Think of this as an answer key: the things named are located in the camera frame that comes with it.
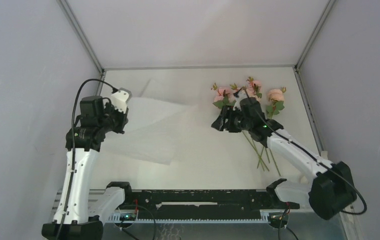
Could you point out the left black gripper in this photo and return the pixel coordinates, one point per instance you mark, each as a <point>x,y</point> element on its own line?
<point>123,118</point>

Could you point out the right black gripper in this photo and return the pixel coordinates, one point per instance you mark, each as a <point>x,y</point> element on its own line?
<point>219,124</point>

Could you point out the pink fake flower stem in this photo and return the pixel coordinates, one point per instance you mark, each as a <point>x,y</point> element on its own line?
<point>224,97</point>
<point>254,90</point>
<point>275,105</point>

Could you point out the translucent white wrapping paper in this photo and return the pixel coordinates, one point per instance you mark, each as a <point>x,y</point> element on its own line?
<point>157,115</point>

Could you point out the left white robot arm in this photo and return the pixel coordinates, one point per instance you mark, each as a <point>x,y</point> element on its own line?
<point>74,220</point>

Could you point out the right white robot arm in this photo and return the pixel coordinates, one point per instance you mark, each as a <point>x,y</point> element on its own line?
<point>329,188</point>

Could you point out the cream printed ribbon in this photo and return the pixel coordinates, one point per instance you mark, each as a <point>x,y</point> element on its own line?
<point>303,179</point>

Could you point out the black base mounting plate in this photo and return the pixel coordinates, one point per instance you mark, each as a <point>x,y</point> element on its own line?
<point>206,203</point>

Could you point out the right controller board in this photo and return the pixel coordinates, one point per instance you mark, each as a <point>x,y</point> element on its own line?
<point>274,218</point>

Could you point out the controller board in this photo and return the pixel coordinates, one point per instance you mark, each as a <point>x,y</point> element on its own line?
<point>127,217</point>
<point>274,218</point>

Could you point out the left controller board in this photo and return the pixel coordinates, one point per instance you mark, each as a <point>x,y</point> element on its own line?
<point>127,217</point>

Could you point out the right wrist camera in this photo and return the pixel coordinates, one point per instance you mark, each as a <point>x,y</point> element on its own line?
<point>239,96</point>

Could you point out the white slotted cable duct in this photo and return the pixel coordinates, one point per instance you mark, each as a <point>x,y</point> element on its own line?
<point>260,217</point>

